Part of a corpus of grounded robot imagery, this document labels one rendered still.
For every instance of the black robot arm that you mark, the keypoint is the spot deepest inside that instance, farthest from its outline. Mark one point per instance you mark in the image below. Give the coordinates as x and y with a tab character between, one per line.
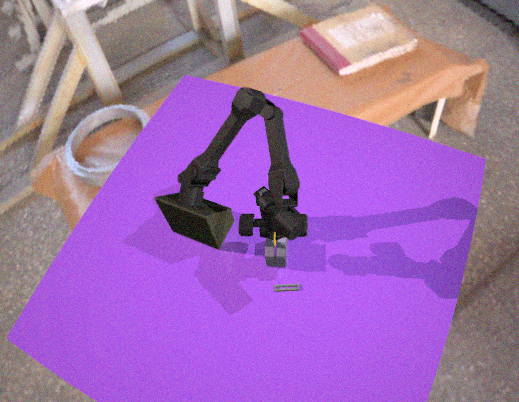
283	179

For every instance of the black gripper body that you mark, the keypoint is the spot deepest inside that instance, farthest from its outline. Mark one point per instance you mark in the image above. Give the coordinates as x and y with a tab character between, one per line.
247	222

